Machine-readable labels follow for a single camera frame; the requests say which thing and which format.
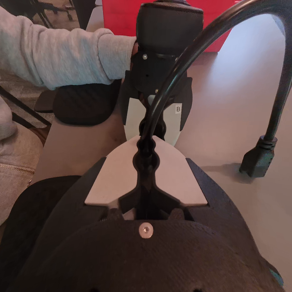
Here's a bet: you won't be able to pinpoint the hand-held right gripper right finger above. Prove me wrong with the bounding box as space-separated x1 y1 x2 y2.
152 135 208 214

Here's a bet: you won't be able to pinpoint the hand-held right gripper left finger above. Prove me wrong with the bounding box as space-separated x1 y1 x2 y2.
84 135 143 214

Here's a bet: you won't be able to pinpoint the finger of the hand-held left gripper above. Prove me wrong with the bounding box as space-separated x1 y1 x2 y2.
157 95 183 147
124 97 147 141

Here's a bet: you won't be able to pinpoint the large red plastic bin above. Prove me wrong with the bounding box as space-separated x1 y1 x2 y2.
101 0 238 53

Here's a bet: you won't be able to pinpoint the person's left forearm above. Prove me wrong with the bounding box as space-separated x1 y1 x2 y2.
0 6 138 91

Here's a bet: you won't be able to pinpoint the dark mesh chair plate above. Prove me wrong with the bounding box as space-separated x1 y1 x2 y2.
34 90 56 113

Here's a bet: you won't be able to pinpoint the black chair frame bar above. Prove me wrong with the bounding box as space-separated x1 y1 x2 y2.
0 85 52 129

